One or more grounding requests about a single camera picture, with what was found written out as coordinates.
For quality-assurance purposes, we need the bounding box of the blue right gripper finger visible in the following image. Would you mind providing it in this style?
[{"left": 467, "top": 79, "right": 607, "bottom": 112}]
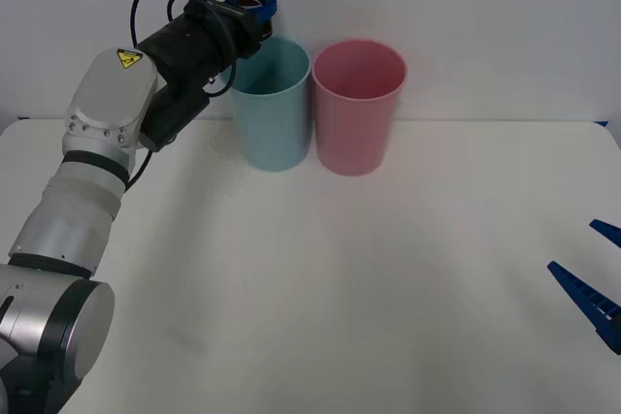
[
  {"left": 546, "top": 261, "right": 621, "bottom": 356},
  {"left": 588, "top": 218, "right": 621, "bottom": 246}
]

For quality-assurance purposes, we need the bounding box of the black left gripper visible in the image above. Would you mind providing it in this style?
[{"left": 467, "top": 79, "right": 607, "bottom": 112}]
[{"left": 186, "top": 0, "right": 279, "bottom": 61}]

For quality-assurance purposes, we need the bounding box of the pale blue plastic bin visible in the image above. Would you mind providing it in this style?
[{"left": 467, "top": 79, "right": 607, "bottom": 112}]
[{"left": 227, "top": 36, "right": 312, "bottom": 173}]

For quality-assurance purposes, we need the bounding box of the pink plastic bin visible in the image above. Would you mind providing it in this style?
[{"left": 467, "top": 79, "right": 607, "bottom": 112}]
[{"left": 310, "top": 39, "right": 408, "bottom": 177}]

